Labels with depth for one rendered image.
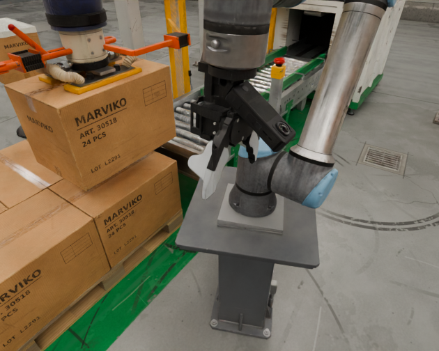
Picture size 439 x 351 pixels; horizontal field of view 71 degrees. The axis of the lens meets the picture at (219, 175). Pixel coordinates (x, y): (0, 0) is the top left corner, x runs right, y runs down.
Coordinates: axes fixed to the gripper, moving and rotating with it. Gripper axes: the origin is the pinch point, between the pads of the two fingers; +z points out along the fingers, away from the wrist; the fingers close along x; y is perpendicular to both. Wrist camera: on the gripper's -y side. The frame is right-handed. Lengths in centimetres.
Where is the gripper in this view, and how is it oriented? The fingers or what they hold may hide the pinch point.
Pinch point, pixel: (233, 182)
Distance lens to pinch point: 54.8
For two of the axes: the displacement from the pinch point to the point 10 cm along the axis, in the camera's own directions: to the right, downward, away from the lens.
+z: -0.6, 8.3, 5.5
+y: -8.1, -3.6, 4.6
